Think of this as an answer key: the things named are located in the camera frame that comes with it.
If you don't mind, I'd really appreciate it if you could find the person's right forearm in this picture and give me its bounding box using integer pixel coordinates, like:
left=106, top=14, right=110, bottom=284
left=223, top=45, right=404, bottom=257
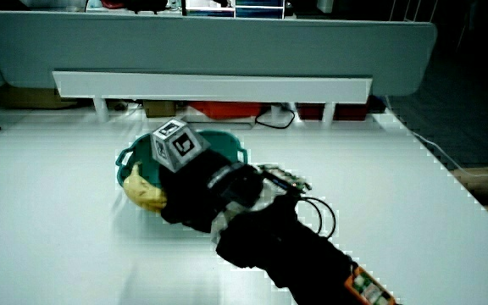
left=215, top=193, right=366, bottom=305

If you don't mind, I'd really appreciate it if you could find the grey partition panel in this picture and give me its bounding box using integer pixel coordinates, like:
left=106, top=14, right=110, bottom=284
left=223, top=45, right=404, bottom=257
left=0, top=10, right=438, bottom=98

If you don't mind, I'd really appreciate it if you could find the green circuit board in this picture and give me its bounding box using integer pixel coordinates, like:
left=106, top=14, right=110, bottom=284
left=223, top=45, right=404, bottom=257
left=257, top=164, right=313, bottom=197

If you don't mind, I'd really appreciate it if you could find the black looped wrist cable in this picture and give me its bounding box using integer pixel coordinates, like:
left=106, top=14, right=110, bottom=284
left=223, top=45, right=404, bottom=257
left=296, top=195, right=338, bottom=240

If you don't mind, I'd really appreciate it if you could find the person's right hand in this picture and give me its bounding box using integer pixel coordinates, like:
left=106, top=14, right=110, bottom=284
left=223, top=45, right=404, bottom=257
left=150, top=118, right=266, bottom=234

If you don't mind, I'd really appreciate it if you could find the orange armband device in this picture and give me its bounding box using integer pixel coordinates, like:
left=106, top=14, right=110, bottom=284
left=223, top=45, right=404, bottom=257
left=344, top=265, right=398, bottom=305

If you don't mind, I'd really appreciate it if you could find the white desk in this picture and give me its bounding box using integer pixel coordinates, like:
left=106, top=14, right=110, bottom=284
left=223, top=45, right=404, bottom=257
left=0, top=104, right=488, bottom=305

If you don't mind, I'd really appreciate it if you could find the white cable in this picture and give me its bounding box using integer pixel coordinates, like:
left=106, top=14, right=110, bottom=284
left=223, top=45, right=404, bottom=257
left=384, top=96, right=488, bottom=180

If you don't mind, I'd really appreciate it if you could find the brown cardboard box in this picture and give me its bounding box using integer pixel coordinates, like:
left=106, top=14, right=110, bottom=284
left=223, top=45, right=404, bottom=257
left=142, top=99, right=178, bottom=119

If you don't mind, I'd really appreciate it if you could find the yellow banana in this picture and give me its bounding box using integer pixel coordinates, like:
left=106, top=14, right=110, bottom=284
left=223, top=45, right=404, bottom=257
left=122, top=163, right=169, bottom=214

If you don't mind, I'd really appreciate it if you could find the dark red box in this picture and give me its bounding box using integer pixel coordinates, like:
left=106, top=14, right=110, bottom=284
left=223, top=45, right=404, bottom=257
left=296, top=102, right=370, bottom=122

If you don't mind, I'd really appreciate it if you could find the green plastic basket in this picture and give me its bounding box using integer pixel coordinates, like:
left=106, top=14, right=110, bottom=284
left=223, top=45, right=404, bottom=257
left=115, top=129, right=249, bottom=190

